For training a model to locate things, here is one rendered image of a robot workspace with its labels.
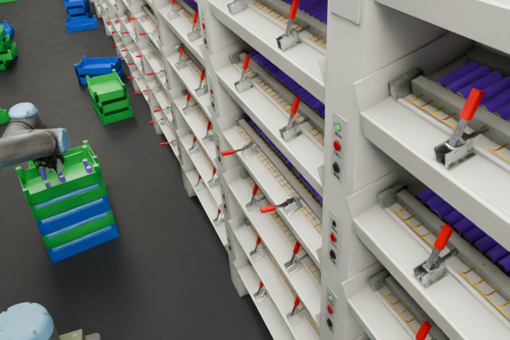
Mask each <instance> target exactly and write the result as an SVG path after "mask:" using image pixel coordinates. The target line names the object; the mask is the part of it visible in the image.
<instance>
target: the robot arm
mask: <svg viewBox="0 0 510 340"><path fill-rule="evenodd" d="M8 114H9V117H10V118H11V121H10V123H9V125H8V127H7V129H6V130H5V132H4V134H3V136H2V138H0V169H2V168H7V167H9V166H13V165H17V164H20V163H23V162H28V161H30V160H33V163H34V164H35V166H36V167H37V169H39V167H43V166H44V168H46V174H47V175H48V174H49V173H50V171H53V172H54V173H58V174H60V173H62V172H63V171H64V167H65V157H64V155H63V154H66V153H67V152H68V151H69V149H70V146H71V140H70V135H69V133H68V131H67V130H66V129H64V128H53V129H46V126H45V125H44V123H43V120H42V119H41V117H40V116H39V113H38V110H37V109H36V108H35V106H34V105H33V104H31V103H28V102H22V103H19V104H17V105H14V106H13V107H12V108H11V109H10V110H9V113H8ZM35 162H37V163H38V165H36V163H35ZM56 166H57V171H56ZM0 340H60V338H59V336H58V333H57V331H56V328H55V325H54V323H53V320H52V318H51V316H50V315H49V313H48V311H47V310H46V308H44V307H43V306H42V305H40V304H37V303H30V302H26V303H21V304H16V305H14V306H12V307H9V308H8V310H7V311H6V312H2V313H1V314H0Z"/></svg>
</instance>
